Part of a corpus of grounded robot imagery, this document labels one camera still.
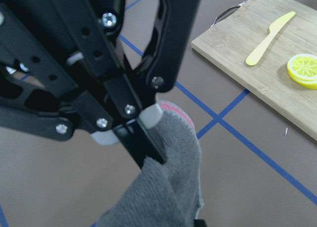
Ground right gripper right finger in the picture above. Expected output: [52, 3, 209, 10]
[104, 0, 205, 166]

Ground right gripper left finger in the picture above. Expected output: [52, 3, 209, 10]
[0, 0, 149, 167]

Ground grey and pink cloth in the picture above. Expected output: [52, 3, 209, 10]
[96, 101, 204, 227]

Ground bamboo cutting board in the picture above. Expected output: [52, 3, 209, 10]
[191, 0, 317, 138]

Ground yellow plastic knife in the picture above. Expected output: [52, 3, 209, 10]
[245, 11, 296, 66]

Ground yellow lemon slices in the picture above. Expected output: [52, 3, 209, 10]
[287, 54, 317, 90]

